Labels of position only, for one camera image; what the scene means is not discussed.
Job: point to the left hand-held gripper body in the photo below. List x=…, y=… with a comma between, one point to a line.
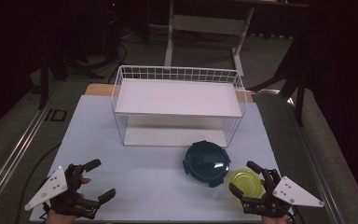
x=51, y=189

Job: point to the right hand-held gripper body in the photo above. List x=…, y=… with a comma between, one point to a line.
x=295, y=193

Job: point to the yellow-green plastic bowl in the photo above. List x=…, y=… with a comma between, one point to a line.
x=247, y=183

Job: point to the round container with teal lid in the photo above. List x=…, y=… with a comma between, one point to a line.
x=206, y=163

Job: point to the person's left hand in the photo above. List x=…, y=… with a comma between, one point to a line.
x=60, y=219

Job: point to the person's right hand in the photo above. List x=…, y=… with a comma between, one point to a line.
x=275, y=221

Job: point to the pale blue table mat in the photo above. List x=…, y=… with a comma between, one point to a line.
x=143, y=174

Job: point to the wooden table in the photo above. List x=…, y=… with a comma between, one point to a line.
x=98, y=90

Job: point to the dark metal stand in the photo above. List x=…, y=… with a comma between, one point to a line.
x=298, y=93
x=45, y=81

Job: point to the metal floor rail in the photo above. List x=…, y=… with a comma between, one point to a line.
x=317, y=168
x=15, y=146

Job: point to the black rectangular floor frame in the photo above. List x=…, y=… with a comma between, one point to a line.
x=56, y=115

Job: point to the white metal desk frame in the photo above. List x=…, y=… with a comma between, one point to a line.
x=206, y=25

